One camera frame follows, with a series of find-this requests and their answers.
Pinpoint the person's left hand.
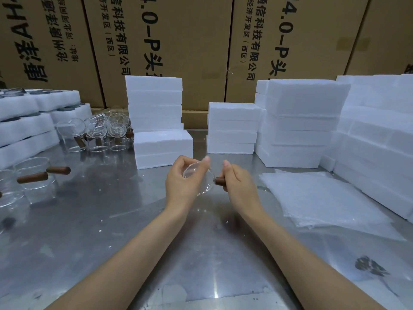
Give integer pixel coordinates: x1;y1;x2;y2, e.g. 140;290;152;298
165;155;212;213

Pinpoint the person's right hand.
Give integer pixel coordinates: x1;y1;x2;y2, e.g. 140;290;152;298
222;159;259;220

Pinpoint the wooden-handled clear glass cup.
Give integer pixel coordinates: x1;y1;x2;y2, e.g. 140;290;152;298
0;170;31;223
182;161;227;195
13;157;71;204
16;172;58;205

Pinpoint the person's left forearm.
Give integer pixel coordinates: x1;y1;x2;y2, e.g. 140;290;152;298
43;203;194;310

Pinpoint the person's right forearm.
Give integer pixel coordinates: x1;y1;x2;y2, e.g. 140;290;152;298
237;205;413;310

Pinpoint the stack of white foam blocks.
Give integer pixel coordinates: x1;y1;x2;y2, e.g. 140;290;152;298
206;102;263;155
254;79;352;168
319;73;413;224
125;75;194;171

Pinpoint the stack of clear plastic sheets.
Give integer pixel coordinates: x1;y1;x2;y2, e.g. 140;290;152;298
258;169;408;241

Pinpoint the cluster of glass cups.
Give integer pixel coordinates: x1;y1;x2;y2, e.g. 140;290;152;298
56;109;135;154

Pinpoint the printed brown cardboard box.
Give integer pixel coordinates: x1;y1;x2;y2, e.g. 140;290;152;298
82;0;235;111
225;0;372;104
0;0;105;108

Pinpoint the stack of packed foam trays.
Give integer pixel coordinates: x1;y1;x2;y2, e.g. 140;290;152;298
0;88;93;170

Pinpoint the plain brown cardboard box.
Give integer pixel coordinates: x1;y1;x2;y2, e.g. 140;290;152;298
345;0;413;77

